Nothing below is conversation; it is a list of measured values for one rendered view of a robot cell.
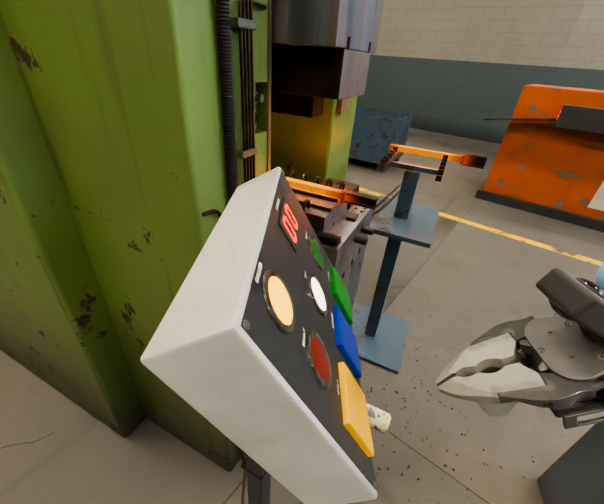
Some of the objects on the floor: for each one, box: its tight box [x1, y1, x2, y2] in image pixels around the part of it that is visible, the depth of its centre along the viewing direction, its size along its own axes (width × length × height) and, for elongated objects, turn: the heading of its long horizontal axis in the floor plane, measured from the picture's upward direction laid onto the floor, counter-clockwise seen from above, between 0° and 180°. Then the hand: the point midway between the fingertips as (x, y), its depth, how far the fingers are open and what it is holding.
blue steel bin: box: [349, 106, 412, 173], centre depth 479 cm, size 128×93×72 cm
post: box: [245, 453, 271, 504], centre depth 69 cm, size 4×4×108 cm
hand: (448, 379), depth 32 cm, fingers closed
